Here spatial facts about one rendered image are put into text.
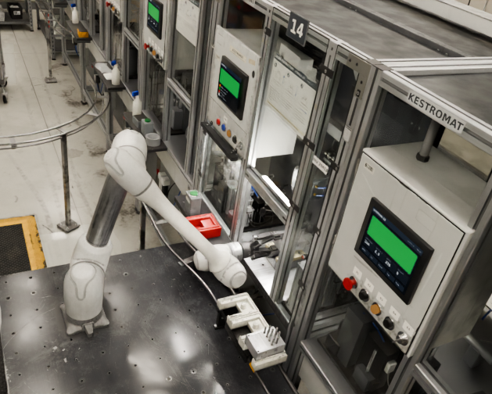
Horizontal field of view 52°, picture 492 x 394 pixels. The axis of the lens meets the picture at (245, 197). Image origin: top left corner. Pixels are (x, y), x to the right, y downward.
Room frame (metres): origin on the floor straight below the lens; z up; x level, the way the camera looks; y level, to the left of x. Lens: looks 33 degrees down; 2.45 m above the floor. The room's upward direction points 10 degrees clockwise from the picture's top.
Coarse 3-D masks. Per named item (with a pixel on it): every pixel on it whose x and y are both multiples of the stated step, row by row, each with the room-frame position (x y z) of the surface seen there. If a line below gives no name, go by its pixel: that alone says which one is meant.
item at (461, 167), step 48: (384, 96) 1.40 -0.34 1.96; (384, 144) 1.49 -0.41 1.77; (432, 144) 1.22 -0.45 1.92; (480, 192) 1.07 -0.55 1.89; (336, 288) 1.35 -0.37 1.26; (480, 288) 0.97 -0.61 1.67; (336, 336) 1.29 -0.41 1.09; (384, 336) 1.14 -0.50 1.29; (480, 336) 0.92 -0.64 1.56; (384, 384) 1.08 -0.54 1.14; (480, 384) 0.87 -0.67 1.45
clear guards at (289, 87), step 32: (288, 64) 1.80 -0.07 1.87; (320, 64) 1.64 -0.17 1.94; (288, 96) 1.76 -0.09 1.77; (352, 96) 1.48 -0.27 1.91; (256, 128) 1.92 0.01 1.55; (288, 128) 1.73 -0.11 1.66; (320, 128) 1.57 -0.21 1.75; (224, 160) 2.12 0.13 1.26; (256, 160) 1.88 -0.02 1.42; (288, 160) 1.69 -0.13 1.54; (224, 192) 2.08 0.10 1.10; (288, 192) 1.65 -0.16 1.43; (320, 192) 1.50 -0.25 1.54; (224, 224) 2.04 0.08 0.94; (288, 256) 1.57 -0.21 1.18; (288, 288) 1.53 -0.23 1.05; (288, 320) 1.49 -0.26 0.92
